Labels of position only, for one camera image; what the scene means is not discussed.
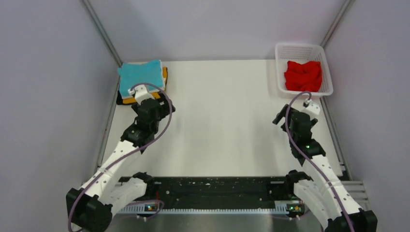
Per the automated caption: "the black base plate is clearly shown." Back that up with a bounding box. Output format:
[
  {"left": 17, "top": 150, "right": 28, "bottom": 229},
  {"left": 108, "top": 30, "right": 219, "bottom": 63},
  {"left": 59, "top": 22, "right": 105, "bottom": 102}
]
[{"left": 137, "top": 177, "right": 307, "bottom": 213}]

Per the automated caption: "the white plastic basket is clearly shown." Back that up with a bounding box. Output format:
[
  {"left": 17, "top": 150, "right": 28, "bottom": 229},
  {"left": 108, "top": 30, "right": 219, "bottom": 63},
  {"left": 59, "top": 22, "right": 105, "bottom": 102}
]
[{"left": 275, "top": 43, "right": 334, "bottom": 97}]

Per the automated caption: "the folded teal t shirt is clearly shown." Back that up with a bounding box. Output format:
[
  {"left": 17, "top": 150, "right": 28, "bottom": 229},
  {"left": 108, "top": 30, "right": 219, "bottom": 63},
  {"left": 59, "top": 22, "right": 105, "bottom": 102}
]
[{"left": 117, "top": 59, "right": 165, "bottom": 99}]

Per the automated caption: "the folded yellow t shirt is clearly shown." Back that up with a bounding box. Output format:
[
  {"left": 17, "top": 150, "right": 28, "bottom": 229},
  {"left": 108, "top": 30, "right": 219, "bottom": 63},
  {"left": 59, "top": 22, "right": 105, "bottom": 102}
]
[{"left": 122, "top": 66, "right": 168, "bottom": 105}]

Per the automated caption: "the aluminium frame rail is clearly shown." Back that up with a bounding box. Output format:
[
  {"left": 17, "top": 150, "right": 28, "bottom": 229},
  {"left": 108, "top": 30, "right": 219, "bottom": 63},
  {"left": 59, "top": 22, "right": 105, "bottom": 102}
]
[{"left": 339, "top": 162, "right": 371, "bottom": 210}]

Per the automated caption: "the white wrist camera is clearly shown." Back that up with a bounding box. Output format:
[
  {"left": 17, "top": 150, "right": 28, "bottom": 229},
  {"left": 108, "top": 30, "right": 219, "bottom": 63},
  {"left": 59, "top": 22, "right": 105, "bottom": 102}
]
[
  {"left": 128, "top": 85, "right": 155, "bottom": 104},
  {"left": 301, "top": 99, "right": 321, "bottom": 119}
]

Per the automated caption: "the folded black t shirt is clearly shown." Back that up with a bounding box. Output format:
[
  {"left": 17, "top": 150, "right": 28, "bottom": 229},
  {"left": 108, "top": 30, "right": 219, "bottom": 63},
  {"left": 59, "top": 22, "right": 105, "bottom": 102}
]
[{"left": 116, "top": 90, "right": 136, "bottom": 105}]

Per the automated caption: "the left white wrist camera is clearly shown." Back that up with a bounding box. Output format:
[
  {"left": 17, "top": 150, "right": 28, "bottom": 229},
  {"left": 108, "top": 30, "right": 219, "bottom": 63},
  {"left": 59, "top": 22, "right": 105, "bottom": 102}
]
[{"left": 128, "top": 85, "right": 155, "bottom": 104}]

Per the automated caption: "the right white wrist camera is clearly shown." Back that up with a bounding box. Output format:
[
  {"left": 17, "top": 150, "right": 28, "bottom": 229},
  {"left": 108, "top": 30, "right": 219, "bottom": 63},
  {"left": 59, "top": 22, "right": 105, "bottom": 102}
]
[{"left": 301, "top": 99, "right": 321, "bottom": 119}]

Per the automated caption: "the red t shirt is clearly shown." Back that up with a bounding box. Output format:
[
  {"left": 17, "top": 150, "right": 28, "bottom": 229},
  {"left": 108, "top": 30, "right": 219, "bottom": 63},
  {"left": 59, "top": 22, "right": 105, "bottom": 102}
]
[{"left": 284, "top": 61, "right": 322, "bottom": 92}]

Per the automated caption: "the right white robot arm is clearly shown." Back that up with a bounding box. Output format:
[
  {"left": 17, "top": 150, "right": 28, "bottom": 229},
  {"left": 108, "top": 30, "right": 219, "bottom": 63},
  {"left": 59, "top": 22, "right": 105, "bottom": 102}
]
[{"left": 273, "top": 104, "right": 378, "bottom": 232}]

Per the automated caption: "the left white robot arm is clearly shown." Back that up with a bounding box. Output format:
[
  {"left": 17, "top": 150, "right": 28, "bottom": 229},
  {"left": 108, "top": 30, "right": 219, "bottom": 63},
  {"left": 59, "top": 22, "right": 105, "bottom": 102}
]
[{"left": 66, "top": 94, "right": 175, "bottom": 232}]

